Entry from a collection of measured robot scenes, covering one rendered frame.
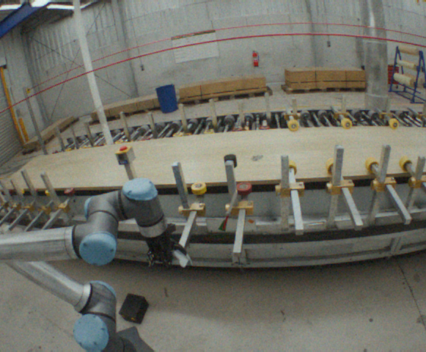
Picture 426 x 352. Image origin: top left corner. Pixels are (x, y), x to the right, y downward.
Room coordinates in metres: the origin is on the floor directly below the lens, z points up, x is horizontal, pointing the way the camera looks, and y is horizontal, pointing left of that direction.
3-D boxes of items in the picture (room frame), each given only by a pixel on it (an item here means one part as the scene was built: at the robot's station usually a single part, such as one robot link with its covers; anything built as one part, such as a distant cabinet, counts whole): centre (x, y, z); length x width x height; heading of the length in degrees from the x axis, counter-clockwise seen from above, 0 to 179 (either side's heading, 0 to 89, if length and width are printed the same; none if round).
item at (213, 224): (0.98, -0.05, 0.75); 0.26 x 0.01 x 0.10; 75
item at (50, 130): (7.64, 5.35, 0.23); 2.41 x 0.77 x 0.17; 173
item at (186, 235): (0.98, 0.14, 0.84); 0.44 x 0.03 x 0.04; 165
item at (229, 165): (0.99, -0.08, 0.87); 0.04 x 0.04 x 0.48; 75
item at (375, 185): (0.79, -0.83, 0.95); 0.14 x 0.06 x 0.05; 75
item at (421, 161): (0.73, -1.05, 0.86); 0.04 x 0.04 x 0.48; 75
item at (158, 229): (0.59, 0.21, 1.16); 0.10 x 0.09 x 0.05; 81
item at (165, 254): (0.58, 0.21, 1.08); 0.09 x 0.08 x 0.12; 171
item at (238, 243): (0.90, -0.10, 0.84); 0.43 x 0.03 x 0.04; 165
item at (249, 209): (0.99, -0.10, 0.85); 0.14 x 0.06 x 0.05; 75
